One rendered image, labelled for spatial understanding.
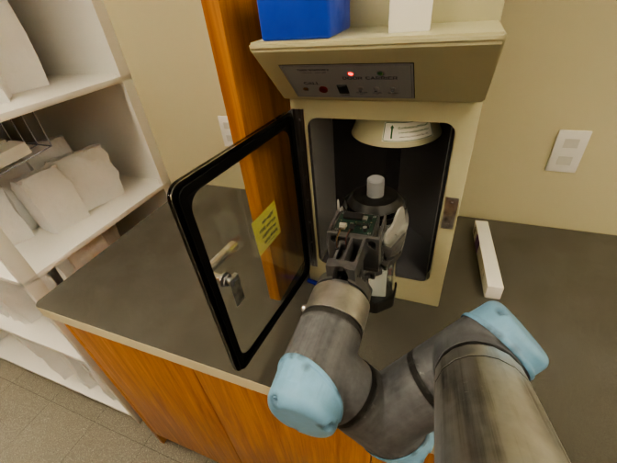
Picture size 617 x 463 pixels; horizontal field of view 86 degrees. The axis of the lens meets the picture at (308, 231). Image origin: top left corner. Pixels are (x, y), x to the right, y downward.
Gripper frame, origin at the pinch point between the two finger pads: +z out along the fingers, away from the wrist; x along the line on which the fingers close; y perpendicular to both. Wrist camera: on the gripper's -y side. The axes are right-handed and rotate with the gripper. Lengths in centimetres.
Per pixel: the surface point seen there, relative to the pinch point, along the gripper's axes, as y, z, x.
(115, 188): -30, 34, 114
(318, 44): 26.6, 0.2, 7.6
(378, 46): 26.0, 0.3, -0.3
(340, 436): -47, -21, 3
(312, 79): 21.0, 4.5, 10.5
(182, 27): 22, 55, 72
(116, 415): -122, -23, 117
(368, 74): 21.8, 3.7, 1.7
